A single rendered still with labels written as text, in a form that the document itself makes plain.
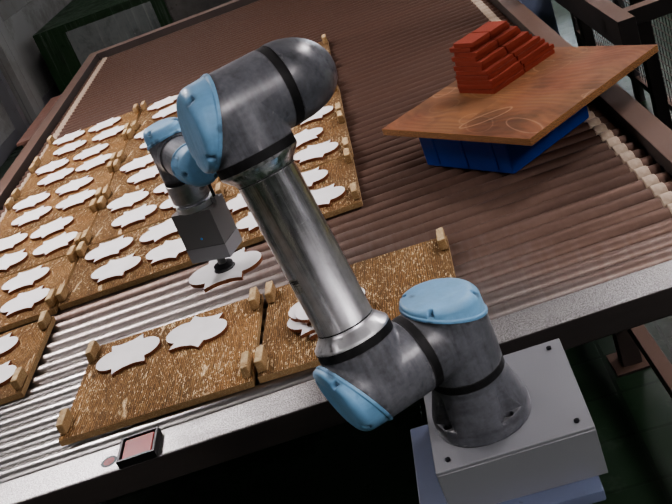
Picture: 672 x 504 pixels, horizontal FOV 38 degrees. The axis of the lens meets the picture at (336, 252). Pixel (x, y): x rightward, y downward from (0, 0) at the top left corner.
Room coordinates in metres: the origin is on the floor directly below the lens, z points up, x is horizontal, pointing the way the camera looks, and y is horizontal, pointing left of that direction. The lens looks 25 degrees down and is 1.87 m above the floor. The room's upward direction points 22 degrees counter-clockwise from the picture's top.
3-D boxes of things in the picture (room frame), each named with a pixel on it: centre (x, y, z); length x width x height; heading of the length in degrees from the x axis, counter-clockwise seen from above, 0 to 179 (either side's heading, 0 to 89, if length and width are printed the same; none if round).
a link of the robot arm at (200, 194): (1.72, 0.21, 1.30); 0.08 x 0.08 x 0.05
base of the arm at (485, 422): (1.23, -0.12, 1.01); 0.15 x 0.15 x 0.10
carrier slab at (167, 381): (1.83, 0.42, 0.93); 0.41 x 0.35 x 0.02; 82
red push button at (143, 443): (1.57, 0.47, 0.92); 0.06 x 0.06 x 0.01; 84
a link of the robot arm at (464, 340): (1.23, -0.11, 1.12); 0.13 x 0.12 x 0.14; 110
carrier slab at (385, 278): (1.77, 0.00, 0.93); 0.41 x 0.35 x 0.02; 80
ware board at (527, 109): (2.33, -0.57, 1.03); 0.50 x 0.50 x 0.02; 31
